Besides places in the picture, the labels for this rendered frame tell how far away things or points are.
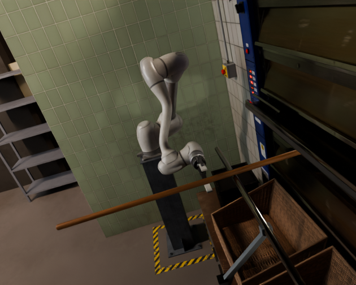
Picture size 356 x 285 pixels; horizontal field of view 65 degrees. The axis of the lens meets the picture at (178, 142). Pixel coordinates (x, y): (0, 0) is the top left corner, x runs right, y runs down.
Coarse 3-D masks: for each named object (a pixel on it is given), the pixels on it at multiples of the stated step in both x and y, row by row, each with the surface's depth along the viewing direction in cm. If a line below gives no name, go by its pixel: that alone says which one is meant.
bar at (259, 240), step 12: (228, 168) 152; (240, 192) 134; (252, 204) 123; (264, 228) 110; (276, 240) 103; (252, 252) 115; (276, 252) 100; (240, 264) 117; (288, 264) 94; (216, 276) 122; (228, 276) 119; (300, 276) 90
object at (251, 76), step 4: (248, 68) 175; (252, 68) 168; (248, 72) 177; (252, 72) 170; (248, 76) 179; (252, 76) 172; (252, 80) 174; (252, 84) 177; (256, 84) 170; (252, 88) 179; (256, 88) 172; (252, 92) 181; (256, 92) 174; (252, 96) 183; (252, 100) 186; (256, 100) 178; (256, 116) 188; (256, 120) 190; (260, 120) 182; (260, 124) 185
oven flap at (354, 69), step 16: (272, 16) 135; (288, 16) 121; (304, 16) 110; (320, 16) 101; (336, 16) 93; (352, 16) 86; (272, 32) 135; (288, 32) 121; (304, 32) 110; (320, 32) 100; (336, 32) 93; (352, 32) 86; (272, 48) 130; (288, 48) 121; (304, 48) 110; (320, 48) 100; (336, 48) 92; (352, 48) 86; (336, 64) 89; (352, 64) 83
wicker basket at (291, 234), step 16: (256, 192) 187; (272, 192) 189; (224, 208) 188; (240, 208) 190; (272, 208) 190; (288, 208) 170; (224, 224) 194; (240, 224) 192; (256, 224) 189; (272, 224) 186; (288, 224) 172; (304, 224) 155; (224, 240) 168; (240, 240) 182; (288, 240) 172; (304, 240) 156; (320, 240) 137; (256, 256) 168; (272, 256) 165; (288, 256) 162; (304, 256) 140; (240, 272) 161; (256, 272) 159; (272, 272) 140
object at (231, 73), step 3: (225, 63) 216; (231, 63) 211; (234, 63) 209; (225, 66) 210; (228, 66) 209; (231, 66) 210; (234, 66) 210; (228, 69) 210; (231, 69) 211; (234, 69) 211; (225, 72) 214; (228, 72) 211; (231, 72) 212; (234, 72) 212; (225, 75) 217; (228, 75) 212; (231, 75) 213; (234, 75) 213; (228, 78) 213
